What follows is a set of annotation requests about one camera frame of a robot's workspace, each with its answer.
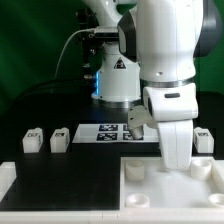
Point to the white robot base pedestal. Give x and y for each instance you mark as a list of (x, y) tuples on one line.
[(117, 80)]

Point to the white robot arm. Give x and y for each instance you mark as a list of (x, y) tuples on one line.
[(150, 67)]

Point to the white sheet with AprilTags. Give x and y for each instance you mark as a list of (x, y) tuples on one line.
[(111, 133)]

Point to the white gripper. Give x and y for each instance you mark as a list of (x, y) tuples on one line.
[(173, 110)]

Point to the black camera stand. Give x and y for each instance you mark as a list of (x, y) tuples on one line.
[(87, 20)]

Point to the white square tabletop panel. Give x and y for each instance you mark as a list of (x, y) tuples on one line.
[(145, 184)]

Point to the grey camera on base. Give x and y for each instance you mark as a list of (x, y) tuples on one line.
[(106, 33)]

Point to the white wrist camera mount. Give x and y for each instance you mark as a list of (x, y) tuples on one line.
[(138, 116)]

